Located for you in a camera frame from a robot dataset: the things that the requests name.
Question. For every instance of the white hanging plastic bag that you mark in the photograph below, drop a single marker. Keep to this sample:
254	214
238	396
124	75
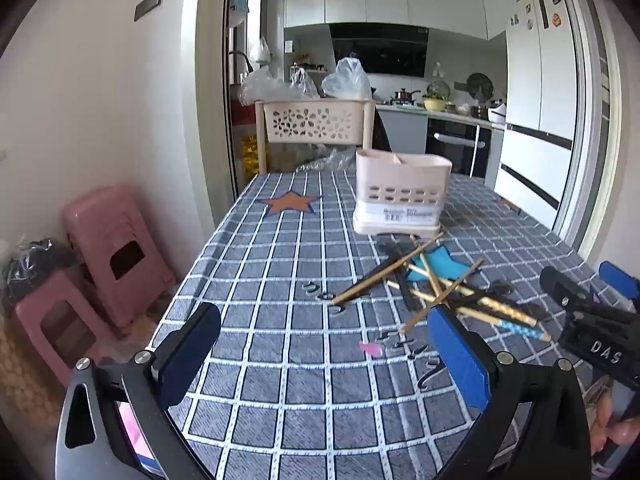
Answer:
260	50

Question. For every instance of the pink plastic stool stack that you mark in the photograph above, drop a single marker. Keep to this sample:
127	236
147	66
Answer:
117	245

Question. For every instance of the beige plastic storage rack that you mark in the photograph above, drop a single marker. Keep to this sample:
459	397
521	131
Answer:
310	120

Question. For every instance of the yellow bowl with greens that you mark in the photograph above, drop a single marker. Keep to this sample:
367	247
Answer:
434	104

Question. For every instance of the gold foil packaging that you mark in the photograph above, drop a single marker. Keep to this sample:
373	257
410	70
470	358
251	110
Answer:
248	152

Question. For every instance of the grey checked tablecloth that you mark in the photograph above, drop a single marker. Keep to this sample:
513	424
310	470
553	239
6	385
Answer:
280	260

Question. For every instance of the steel kitchen faucet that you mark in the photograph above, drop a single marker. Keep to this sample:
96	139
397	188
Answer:
247	62

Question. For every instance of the blue patterned wooden chopstick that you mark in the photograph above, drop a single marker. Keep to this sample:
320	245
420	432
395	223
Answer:
525	331

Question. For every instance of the grey wall switch panel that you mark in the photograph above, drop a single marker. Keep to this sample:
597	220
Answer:
148	4

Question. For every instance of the black trash bag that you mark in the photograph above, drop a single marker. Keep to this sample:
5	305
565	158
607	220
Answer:
35	260

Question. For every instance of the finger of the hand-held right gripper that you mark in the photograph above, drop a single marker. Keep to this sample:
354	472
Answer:
617	280
562	287

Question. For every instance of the white upper kitchen cabinets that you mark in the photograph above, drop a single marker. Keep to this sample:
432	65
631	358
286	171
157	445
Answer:
385	0

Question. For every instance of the group of fridge magnets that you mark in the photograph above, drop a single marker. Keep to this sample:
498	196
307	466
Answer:
556	20

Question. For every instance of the beige plastic utensil holder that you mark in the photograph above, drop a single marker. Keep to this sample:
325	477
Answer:
400	180

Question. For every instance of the bluish clear plastic bag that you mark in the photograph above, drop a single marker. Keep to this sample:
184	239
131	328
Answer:
347	80

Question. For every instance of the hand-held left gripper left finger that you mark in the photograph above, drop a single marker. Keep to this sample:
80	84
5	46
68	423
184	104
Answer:
190	355

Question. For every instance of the white refrigerator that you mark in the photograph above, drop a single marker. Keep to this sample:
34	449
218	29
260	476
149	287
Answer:
530	70

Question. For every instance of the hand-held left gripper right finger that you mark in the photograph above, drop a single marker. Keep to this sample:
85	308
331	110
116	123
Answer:
460	360

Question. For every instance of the brown cooking pot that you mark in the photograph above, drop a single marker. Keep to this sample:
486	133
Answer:
404	96

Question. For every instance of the yellow patterned wooden chopstick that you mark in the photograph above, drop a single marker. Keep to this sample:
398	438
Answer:
510	311

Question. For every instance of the person's right hand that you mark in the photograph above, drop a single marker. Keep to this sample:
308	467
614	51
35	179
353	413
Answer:
620	430

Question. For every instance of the crumpled clear plastic wrap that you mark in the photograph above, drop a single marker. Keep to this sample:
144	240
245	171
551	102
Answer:
325	160

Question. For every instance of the white sliding door frame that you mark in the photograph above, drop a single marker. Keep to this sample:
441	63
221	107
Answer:
595	110
212	70

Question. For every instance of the black built-in oven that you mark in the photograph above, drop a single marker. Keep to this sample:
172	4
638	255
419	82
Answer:
455	152

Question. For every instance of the black range hood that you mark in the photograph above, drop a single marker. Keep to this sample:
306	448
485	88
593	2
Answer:
380	50

